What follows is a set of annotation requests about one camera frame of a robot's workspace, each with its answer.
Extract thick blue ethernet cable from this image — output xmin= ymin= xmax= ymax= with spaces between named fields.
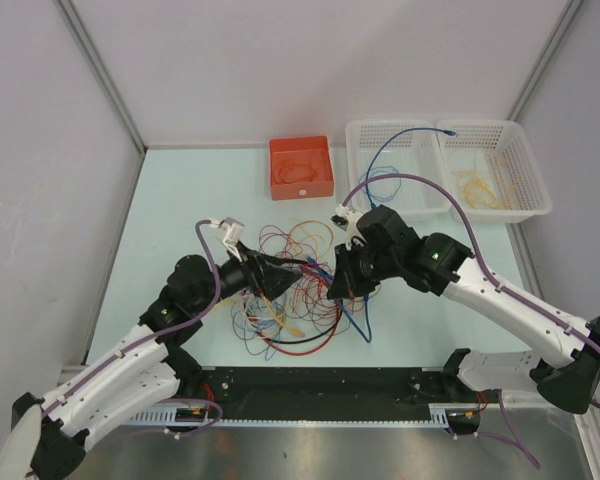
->
xmin=358 ymin=128 xmax=459 ymax=210

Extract thin tan wire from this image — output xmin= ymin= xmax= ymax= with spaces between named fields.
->
xmin=449 ymin=149 xmax=524 ymax=210

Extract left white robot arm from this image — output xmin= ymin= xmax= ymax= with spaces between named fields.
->
xmin=12 ymin=245 xmax=301 ymax=479

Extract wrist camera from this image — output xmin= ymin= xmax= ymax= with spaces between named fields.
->
xmin=330 ymin=204 xmax=362 ymax=249
xmin=210 ymin=217 xmax=245 ymax=262

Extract thin dark red wire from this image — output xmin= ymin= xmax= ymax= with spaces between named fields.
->
xmin=257 ymin=222 xmax=371 ymax=331

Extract thin white wire bundle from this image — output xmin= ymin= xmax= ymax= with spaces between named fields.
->
xmin=232 ymin=294 xmax=281 ymax=331

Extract orange square box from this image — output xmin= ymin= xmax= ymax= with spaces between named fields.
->
xmin=269 ymin=136 xmax=335 ymax=201

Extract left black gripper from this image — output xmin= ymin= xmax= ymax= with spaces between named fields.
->
xmin=191 ymin=240 xmax=302 ymax=314

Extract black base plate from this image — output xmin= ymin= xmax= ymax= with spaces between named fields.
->
xmin=165 ymin=349 xmax=484 ymax=422

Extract thick yellow cable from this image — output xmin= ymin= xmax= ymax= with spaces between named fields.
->
xmin=262 ymin=294 xmax=306 ymax=337

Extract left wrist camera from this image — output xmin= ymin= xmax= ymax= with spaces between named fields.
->
xmin=210 ymin=217 xmax=245 ymax=262

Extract left white plastic basket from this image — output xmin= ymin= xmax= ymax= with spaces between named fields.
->
xmin=345 ymin=119 xmax=455 ymax=221

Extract white plastic basket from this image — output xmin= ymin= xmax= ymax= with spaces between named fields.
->
xmin=437 ymin=119 xmax=553 ymax=224
xmin=345 ymin=119 xmax=455 ymax=221

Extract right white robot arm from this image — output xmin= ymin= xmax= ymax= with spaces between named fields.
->
xmin=327 ymin=205 xmax=600 ymax=414

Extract right white plastic basket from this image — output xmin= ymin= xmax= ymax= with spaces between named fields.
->
xmin=437 ymin=119 xmax=553 ymax=224

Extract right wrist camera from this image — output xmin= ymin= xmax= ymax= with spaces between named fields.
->
xmin=330 ymin=204 xmax=362 ymax=249

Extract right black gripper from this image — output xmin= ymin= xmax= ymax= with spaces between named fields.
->
xmin=328 ymin=240 xmax=400 ymax=301

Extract thick red cable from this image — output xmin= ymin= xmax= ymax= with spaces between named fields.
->
xmin=264 ymin=299 xmax=354 ymax=356

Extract white slotted cable duct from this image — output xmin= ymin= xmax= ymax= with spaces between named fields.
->
xmin=125 ymin=406 xmax=449 ymax=429

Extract thin orange wire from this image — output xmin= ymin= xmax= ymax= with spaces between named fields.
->
xmin=274 ymin=157 xmax=317 ymax=186

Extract thick black cable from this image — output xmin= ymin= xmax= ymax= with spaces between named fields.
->
xmin=259 ymin=257 xmax=341 ymax=346

